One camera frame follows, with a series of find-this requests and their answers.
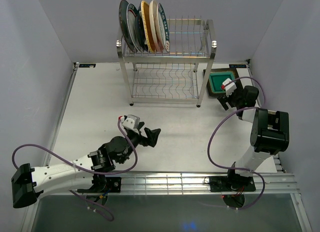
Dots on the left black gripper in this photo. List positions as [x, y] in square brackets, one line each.
[151, 138]

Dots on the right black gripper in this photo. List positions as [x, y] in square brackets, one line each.
[224, 100]

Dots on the dark square plate gold rim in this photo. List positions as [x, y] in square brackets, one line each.
[216, 70]

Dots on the white plate navy lettered rim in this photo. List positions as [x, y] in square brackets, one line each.
[162, 27]

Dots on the dark blue leaf-shaped dish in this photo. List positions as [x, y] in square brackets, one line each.
[140, 32]

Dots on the white plate green red rim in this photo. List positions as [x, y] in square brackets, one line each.
[131, 16]

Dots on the square bamboo-pattern tray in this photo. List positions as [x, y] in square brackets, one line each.
[145, 13]

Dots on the pink cream floral round plate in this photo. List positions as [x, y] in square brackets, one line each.
[152, 18]

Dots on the large dark teal round plate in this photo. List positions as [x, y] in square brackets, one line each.
[122, 15]

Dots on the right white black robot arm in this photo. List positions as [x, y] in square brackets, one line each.
[270, 134]

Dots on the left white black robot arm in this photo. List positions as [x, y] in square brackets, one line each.
[86, 174]

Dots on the green square dish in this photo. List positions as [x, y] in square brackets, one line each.
[216, 79]

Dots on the stainless steel two-tier dish rack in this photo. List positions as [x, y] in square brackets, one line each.
[179, 76]

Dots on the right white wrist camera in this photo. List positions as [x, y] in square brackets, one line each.
[228, 86]

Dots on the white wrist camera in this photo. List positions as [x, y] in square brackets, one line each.
[131, 122]
[228, 86]

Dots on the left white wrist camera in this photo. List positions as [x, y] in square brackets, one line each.
[131, 122]

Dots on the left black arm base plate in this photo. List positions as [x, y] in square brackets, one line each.
[110, 184]

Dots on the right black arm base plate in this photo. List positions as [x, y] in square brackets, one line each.
[226, 184]

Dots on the aluminium front rail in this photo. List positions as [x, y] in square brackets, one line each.
[138, 184]

